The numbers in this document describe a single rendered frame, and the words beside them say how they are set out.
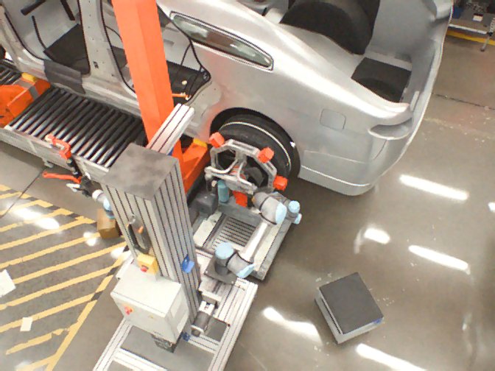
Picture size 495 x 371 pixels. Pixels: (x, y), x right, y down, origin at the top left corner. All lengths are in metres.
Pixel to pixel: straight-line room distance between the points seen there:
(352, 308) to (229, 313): 1.01
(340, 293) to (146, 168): 2.06
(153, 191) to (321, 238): 2.48
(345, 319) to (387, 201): 1.50
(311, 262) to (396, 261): 0.77
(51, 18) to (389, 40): 3.27
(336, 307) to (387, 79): 2.10
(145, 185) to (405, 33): 3.24
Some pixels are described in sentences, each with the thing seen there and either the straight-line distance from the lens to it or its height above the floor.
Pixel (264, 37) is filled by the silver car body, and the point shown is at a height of 1.83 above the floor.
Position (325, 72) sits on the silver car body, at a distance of 2.86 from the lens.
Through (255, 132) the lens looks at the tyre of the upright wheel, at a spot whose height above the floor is 1.18.
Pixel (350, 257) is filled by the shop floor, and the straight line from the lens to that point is 4.05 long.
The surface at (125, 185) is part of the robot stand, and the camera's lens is 1.90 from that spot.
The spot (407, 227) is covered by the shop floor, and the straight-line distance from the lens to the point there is 4.36.
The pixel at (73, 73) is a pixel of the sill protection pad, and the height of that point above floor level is 0.98.
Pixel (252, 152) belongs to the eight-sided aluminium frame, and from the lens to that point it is 3.15.
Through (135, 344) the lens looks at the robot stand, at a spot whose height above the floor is 0.21.
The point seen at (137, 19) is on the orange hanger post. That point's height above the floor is 2.21.
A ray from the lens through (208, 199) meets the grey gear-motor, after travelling 3.77.
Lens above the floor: 3.51
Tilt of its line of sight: 54 degrees down
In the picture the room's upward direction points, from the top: 1 degrees clockwise
